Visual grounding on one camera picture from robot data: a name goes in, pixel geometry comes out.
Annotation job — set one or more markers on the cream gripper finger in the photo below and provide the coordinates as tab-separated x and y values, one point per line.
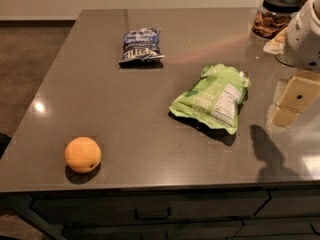
293	96
276	45

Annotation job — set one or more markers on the orange fruit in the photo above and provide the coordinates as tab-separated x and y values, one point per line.
82	155

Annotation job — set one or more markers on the green snack bag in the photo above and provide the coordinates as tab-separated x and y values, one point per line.
215	99

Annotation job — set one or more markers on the blue chip bag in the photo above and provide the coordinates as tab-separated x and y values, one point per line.
141	45

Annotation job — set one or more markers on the clear plastic cup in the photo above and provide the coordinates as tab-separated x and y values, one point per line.
283	60

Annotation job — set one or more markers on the glass jar with black lid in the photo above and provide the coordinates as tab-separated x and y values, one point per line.
273	16

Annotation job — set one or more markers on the dark right drawer front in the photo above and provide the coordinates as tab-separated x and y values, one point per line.
292	203

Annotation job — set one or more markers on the dark drawer front with handle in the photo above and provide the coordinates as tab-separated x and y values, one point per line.
150	208

